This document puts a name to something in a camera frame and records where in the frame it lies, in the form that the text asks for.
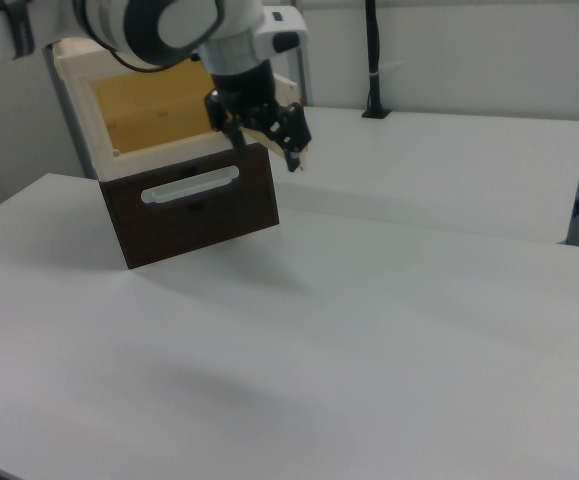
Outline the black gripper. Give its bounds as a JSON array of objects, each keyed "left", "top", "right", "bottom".
[{"left": 204, "top": 59, "right": 314, "bottom": 174}]

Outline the light wooden cabinet door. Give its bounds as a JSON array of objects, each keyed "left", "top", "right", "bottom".
[{"left": 241, "top": 72, "right": 314, "bottom": 174}]

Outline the dark brown drawer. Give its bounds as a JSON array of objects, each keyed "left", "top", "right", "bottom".
[{"left": 97, "top": 144, "right": 282, "bottom": 272}]

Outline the white drawer handle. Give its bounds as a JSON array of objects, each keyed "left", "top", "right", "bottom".
[{"left": 139, "top": 166, "right": 241, "bottom": 206}]

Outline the black camera pole with clamp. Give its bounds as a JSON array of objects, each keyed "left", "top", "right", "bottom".
[{"left": 360, "top": 0, "right": 393, "bottom": 121}]

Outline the black strap on arm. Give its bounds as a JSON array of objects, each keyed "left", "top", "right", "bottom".
[{"left": 4, "top": 0, "right": 37, "bottom": 60}]

